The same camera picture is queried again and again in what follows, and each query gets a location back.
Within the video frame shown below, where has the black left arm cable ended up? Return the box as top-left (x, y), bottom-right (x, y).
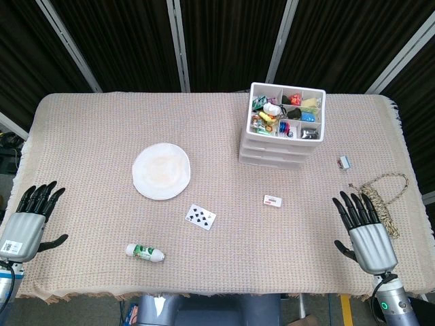
top-left (0, 260), bottom-right (17, 315)

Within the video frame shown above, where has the white bottle with green label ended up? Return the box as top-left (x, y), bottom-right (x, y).
top-left (125, 243), bottom-right (166, 264)

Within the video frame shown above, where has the white paper plate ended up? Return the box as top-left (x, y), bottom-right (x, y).
top-left (131, 143), bottom-right (191, 200)

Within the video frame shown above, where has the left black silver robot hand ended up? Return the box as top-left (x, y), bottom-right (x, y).
top-left (0, 181), bottom-right (69, 263)

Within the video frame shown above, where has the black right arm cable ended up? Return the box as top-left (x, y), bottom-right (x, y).
top-left (372, 271), bottom-right (398, 302)

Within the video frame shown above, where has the beige woven tablecloth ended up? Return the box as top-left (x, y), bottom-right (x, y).
top-left (12, 90), bottom-right (435, 303)

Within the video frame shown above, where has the white plastic drawer unit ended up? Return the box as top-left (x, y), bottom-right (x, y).
top-left (238, 81), bottom-right (327, 170)

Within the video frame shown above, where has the blue printed package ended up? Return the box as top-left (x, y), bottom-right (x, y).
top-left (122, 301), bottom-right (139, 326)

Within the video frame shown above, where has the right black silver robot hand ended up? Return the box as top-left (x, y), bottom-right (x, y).
top-left (332, 191), bottom-right (399, 274)

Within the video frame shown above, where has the grey metal frame post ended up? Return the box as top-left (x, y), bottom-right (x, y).
top-left (35, 0), bottom-right (103, 93)
top-left (0, 111), bottom-right (30, 140)
top-left (264, 0), bottom-right (300, 91)
top-left (166, 0), bottom-right (191, 93)
top-left (365, 13), bottom-right (435, 94)

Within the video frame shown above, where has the grey robot torso base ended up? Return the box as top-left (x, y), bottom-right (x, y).
top-left (135, 293), bottom-right (283, 326)

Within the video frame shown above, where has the clear plastic drawer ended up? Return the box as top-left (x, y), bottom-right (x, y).
top-left (239, 144), bottom-right (309, 164)
top-left (240, 134), bottom-right (312, 156)
top-left (238, 152), bottom-right (305, 170)

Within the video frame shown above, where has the coiled braided beige rope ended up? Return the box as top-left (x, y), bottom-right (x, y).
top-left (348, 173), bottom-right (410, 238)

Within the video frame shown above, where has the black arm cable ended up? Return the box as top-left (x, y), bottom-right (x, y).
top-left (0, 260), bottom-right (17, 315)
top-left (372, 271), bottom-right (398, 302)

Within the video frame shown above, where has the dark pleated curtain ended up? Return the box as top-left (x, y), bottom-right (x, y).
top-left (0, 0), bottom-right (435, 204)

